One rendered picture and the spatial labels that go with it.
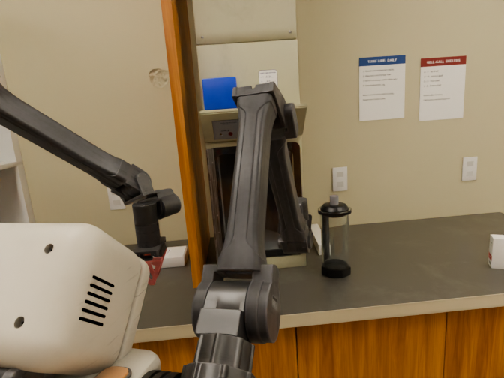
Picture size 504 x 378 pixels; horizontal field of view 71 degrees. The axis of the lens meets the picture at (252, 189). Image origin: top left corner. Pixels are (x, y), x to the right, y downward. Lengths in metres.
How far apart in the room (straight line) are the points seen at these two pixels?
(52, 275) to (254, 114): 0.37
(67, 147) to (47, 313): 0.49
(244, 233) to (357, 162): 1.28
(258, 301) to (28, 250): 0.26
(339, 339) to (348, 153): 0.88
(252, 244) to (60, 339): 0.24
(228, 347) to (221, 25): 0.98
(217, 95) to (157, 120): 0.61
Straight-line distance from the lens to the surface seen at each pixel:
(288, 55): 1.20
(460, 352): 1.34
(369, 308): 1.09
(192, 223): 1.14
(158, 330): 1.07
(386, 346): 1.22
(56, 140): 0.83
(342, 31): 1.72
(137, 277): 0.48
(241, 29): 1.20
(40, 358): 0.40
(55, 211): 1.85
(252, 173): 0.53
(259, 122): 0.58
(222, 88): 1.07
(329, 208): 1.16
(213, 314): 0.46
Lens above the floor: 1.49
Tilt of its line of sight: 12 degrees down
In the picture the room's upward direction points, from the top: 4 degrees counter-clockwise
